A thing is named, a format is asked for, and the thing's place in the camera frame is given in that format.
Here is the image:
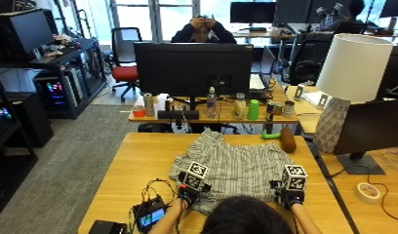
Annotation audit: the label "white marker cube right glove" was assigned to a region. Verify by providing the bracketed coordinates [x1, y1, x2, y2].
[280, 164, 309, 193]

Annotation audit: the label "black flat screen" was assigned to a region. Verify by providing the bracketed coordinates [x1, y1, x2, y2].
[0, 7, 58, 62]

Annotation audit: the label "open laptop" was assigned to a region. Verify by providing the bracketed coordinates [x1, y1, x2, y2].
[248, 45, 278, 93]

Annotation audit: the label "thin black recorder cables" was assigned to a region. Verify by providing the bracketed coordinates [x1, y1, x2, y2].
[140, 177, 180, 204]

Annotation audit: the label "black recorder with screen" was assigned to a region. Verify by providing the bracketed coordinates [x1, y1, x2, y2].
[130, 194, 169, 234]

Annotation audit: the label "orange small cup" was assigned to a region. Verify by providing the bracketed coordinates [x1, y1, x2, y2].
[130, 104, 146, 118]

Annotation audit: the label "white tape roll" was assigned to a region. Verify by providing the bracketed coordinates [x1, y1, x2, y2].
[354, 181, 381, 205]

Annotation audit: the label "computer tower with coloured lights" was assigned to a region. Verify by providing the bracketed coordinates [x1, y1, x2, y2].
[32, 71, 85, 112]

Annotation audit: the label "white marker cube left glove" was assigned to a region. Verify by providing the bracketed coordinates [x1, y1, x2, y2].
[181, 161, 210, 191]

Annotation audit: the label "black monitor on square stand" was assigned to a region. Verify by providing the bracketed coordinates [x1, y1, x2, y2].
[330, 97, 398, 176]

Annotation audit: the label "red office chair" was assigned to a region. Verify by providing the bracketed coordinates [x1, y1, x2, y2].
[109, 26, 142, 103]

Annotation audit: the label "clear water bottle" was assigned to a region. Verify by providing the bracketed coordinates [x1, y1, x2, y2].
[205, 86, 218, 119]

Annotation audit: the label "dark cable on table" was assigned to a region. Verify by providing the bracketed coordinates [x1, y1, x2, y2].
[366, 175, 398, 223]

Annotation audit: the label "wooden desk with bottles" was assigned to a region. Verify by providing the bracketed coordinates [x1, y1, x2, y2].
[126, 81, 300, 126]

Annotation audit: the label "grey striped garment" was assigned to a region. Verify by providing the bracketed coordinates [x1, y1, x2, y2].
[168, 128, 296, 215]

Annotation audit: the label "dark drink can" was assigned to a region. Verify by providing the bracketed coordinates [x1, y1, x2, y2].
[265, 100, 276, 122]

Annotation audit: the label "black shelf cart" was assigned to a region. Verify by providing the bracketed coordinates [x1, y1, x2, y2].
[0, 36, 109, 120]

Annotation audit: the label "black box device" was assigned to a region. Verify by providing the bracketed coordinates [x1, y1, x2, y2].
[86, 219, 128, 234]

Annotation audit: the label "black office chair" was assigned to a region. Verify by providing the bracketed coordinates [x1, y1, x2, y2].
[286, 38, 334, 87]

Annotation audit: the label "black low cabinet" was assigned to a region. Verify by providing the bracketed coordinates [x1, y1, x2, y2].
[0, 91, 56, 148]

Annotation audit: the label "person's left hand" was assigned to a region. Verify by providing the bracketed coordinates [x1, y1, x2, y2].
[176, 171, 213, 208]

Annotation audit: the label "green plastic cup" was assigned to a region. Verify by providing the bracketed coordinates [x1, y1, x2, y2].
[245, 98, 261, 122]

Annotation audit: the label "black background monitor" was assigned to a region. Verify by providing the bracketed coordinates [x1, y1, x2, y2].
[228, 1, 277, 24]

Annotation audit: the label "glass jar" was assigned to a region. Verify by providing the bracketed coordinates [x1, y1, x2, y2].
[281, 99, 296, 118]

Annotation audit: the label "white marker cube glove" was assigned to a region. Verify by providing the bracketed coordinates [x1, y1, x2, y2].
[280, 164, 309, 193]
[181, 161, 210, 191]

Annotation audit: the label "black speaker bar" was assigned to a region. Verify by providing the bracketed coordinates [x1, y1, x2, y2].
[156, 109, 200, 121]

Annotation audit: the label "white table lamp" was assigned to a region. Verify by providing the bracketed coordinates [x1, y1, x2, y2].
[312, 32, 394, 154]

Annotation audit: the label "small silver stand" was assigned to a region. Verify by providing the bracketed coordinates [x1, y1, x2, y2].
[317, 94, 329, 110]
[292, 84, 305, 102]

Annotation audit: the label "large black monitor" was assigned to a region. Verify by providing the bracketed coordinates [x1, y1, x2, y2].
[130, 41, 254, 111]

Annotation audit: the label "person's right hand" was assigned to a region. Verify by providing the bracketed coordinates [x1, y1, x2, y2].
[269, 179, 306, 211]

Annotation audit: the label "green handle tool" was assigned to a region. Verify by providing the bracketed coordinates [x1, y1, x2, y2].
[260, 130, 281, 140]

